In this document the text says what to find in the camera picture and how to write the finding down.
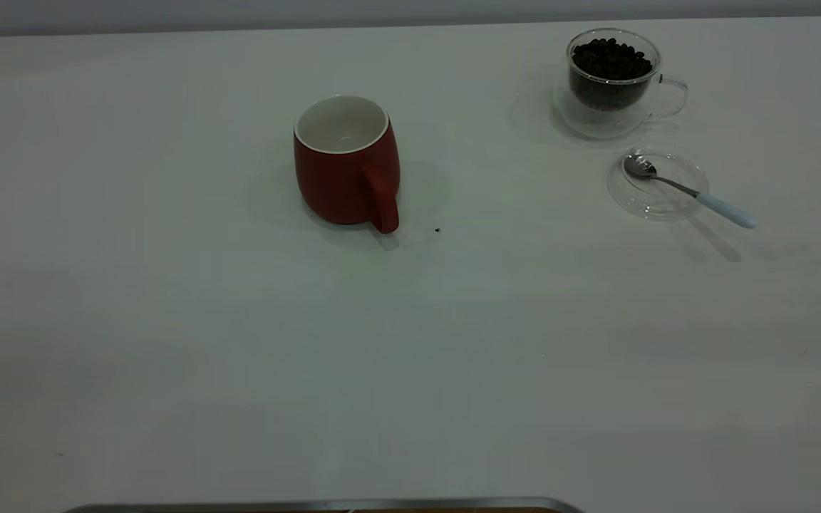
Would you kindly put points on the red mug white inside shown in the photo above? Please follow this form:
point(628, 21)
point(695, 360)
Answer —
point(332, 185)

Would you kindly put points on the coffee beans pile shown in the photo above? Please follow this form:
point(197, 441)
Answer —
point(610, 71)

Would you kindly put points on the clear glass saucer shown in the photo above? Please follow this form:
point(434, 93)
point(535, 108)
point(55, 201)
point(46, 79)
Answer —
point(581, 127)

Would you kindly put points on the small clear glass dish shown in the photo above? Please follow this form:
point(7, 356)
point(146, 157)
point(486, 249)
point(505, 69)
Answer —
point(656, 203)

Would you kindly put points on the metal tray edge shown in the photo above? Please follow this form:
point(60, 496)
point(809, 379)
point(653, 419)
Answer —
point(311, 506)

